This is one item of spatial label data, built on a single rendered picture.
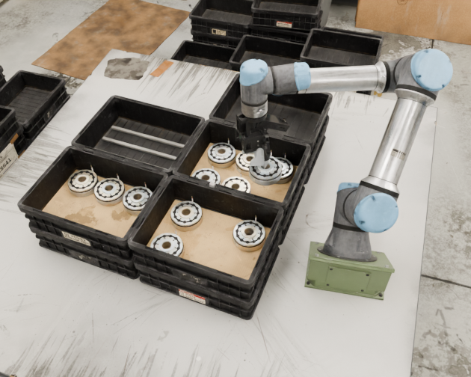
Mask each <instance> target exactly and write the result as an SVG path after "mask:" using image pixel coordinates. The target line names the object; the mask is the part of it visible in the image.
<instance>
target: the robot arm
mask: <svg viewBox="0 0 471 377"><path fill-rule="evenodd" d="M452 73H453V69H452V63H451V61H450V60H449V57H448V56H447V55H446V54H445V53H444V52H441V51H440V50H438V49H423V50H420V51H418V52H416V53H413V54H410V55H406V56H404V57H401V58H397V59H395V60H391V61H379V62H377V63H376V65H369V66H352V67H321V68H309V65H308V64H307V63H305V62H301V63H297V62H295V63H293V64H284V65H279V66H273V67H268V66H267V64H266V63H265V62H264V61H262V60H256V59H251V60H248V61H245V62H244V63H243V64H242V65H241V68H240V79H239V81H240V85H241V113H238V114H236V123H237V127H235V141H240V142H241V148H242V153H243V154H250V153H254V156H255V158H253V159H252V160H251V161H250V165H251V166H260V165H261V166H262V168H263V169H265V168H266V166H267V164H268V160H269V159H270V153H271V151H270V145H269V135H268V132H267V129H268V128H269V129H275V130H279V131H283V132H286V131H287V130H288V128H289V127H290V125H289V123H288V121H287V119H286V118H284V117H278V116H275V115H272V114H267V110H268V94H273V95H275V96H282V95H284V94H310V93H326V92H341V91H372V90H375V91H376V92H377V93H394V94H396V96H397V100H396V103H395V106H394V109H393V110H392V114H391V116H390V120H389V122H388V124H387V127H386V130H385V133H384V136H383V138H382V140H381V144H380V146H379V148H378V151H377V154H376V156H375V160H374V161H373V164H372V167H371V170H370V172H369V175H368V176H367V177H365V178H363V179H361V181H360V183H340V184H339V187H338V191H337V192H336V194H337V196H336V205H335V211H334V217H333V226H332V229H331V231H330V233H329V235H328V237H327V239H326V241H325V243H324V248H323V250H324V251H326V252H328V253H329V254H333V255H336V256H340V257H347V258H351V259H359V260H366V259H370V258H371V256H372V249H371V244H370V239H369V232H370V233H382V232H384V231H386V230H388V229H390V228H391V227H392V226H393V225H394V224H395V223H396V221H397V219H398V204H397V203H396V202H397V200H398V196H399V195H400V192H399V190H398V188H397V185H398V181H399V179H400V176H401V173H402V171H403V169H404V166H405V163H406V161H407V157H408V156H409V153H410V150H411V147H412V146H413V142H414V140H415V137H416V134H417V132H418V130H419V126H420V124H421V122H422V119H423V116H424V114H425V111H426V108H427V107H428V106H430V105H432V104H434V103H435V101H436V98H437V95H438V93H439V91H440V90H442V89H444V87H445V86H447V84H448V83H449V82H450V81H451V78H452ZM236 131H237V132H238V134H239V137H237V134H236ZM261 146H262V148H260V147H261Z"/></svg>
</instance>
